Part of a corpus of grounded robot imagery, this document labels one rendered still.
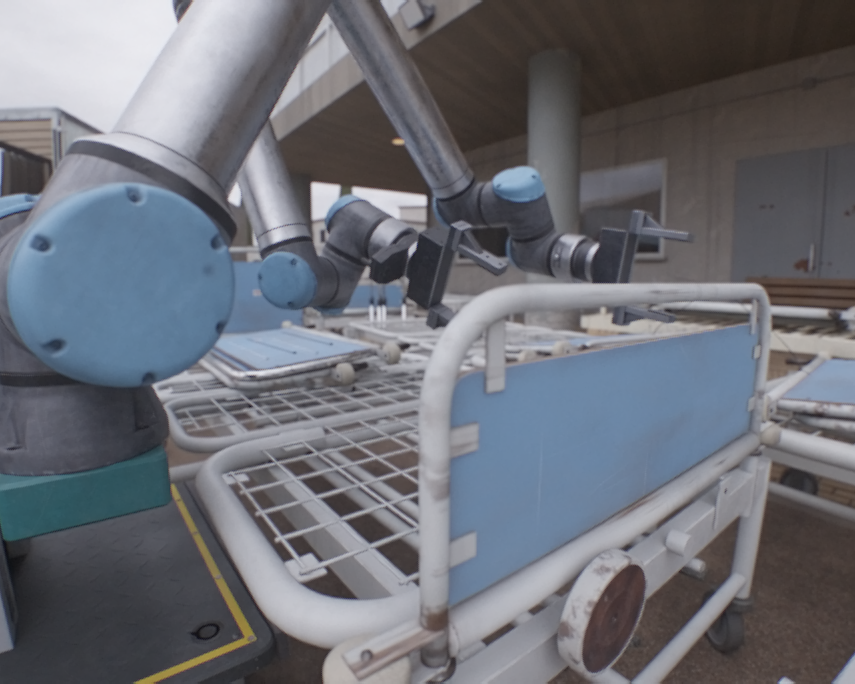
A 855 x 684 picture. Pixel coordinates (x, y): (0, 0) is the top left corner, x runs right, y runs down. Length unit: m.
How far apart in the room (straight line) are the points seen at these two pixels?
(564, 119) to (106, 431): 5.45
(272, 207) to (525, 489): 0.57
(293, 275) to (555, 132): 5.03
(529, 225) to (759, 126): 6.09
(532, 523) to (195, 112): 0.46
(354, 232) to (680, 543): 0.69
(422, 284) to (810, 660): 1.13
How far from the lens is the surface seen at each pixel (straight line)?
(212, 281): 0.39
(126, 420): 0.57
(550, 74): 5.84
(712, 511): 0.82
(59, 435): 0.57
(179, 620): 0.79
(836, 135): 6.67
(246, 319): 2.33
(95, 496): 0.58
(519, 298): 0.35
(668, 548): 0.69
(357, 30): 0.85
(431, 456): 0.32
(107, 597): 0.88
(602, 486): 0.53
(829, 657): 1.39
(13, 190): 13.98
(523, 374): 0.39
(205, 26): 0.50
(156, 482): 0.58
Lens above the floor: 0.79
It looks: 8 degrees down
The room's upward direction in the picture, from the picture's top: straight up
